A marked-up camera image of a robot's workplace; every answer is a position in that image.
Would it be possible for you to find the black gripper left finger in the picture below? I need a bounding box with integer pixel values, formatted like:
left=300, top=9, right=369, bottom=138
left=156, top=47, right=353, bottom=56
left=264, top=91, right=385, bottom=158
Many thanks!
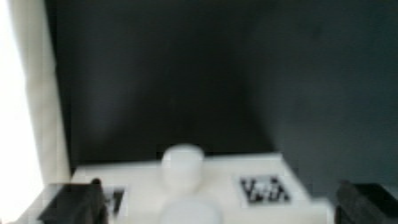
left=37, top=178, right=108, bottom=224

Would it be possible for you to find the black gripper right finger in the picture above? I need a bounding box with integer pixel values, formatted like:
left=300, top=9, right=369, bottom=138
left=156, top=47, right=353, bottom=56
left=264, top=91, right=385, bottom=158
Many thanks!
left=334, top=181, right=398, bottom=224

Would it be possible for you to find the white drawer box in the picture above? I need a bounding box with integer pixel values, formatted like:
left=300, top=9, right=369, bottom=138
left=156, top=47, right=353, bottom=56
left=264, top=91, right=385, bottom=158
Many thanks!
left=72, top=144, right=334, bottom=224

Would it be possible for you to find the white obstacle wall fence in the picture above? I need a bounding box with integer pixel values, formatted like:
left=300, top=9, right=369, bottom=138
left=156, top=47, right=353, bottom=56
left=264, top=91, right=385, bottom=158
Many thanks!
left=0, top=0, right=71, bottom=224

